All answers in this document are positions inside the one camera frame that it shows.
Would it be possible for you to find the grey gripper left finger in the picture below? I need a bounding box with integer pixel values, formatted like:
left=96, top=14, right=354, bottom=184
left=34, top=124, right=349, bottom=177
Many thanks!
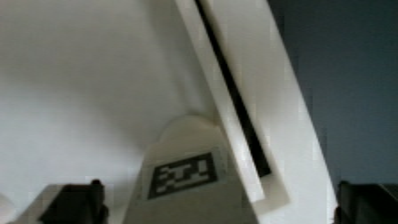
left=23, top=179, right=109, bottom=224

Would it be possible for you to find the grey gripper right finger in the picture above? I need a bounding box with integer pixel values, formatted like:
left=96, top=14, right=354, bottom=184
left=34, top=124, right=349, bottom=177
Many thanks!
left=334, top=181, right=398, bottom=224

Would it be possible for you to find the white table leg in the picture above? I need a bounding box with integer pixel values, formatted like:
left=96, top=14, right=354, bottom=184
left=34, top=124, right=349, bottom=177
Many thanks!
left=123, top=115, right=260, bottom=224

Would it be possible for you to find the white square table top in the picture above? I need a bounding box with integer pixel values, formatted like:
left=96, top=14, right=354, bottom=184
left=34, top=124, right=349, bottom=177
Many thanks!
left=0, top=0, right=269, bottom=224

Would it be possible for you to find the white right fence bar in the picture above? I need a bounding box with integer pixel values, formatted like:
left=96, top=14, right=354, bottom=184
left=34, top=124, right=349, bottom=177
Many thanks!
left=196, top=0, right=336, bottom=224

